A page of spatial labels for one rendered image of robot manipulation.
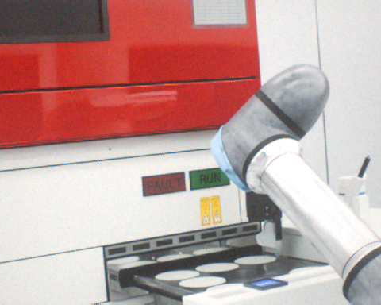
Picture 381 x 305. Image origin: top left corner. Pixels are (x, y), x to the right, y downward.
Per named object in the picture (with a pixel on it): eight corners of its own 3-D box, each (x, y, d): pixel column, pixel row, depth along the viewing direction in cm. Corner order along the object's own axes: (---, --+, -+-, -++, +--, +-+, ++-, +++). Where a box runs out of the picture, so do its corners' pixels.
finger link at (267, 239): (257, 259, 197) (255, 221, 196) (282, 257, 197) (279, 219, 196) (258, 261, 194) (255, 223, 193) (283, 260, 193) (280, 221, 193)
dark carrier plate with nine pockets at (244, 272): (140, 278, 188) (139, 276, 188) (260, 255, 205) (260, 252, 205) (221, 303, 158) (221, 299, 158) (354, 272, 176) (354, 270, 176)
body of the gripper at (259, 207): (247, 220, 200) (243, 171, 199) (282, 217, 200) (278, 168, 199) (248, 224, 192) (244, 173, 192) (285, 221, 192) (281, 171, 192)
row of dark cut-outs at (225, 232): (104, 257, 188) (103, 247, 188) (259, 230, 211) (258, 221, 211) (105, 258, 188) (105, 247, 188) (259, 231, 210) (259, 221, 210)
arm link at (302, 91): (303, 40, 138) (298, 55, 187) (258, 88, 140) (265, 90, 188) (352, 88, 138) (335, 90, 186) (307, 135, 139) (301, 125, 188)
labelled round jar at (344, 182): (334, 213, 220) (332, 178, 220) (354, 209, 224) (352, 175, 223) (352, 214, 214) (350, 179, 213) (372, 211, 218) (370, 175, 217)
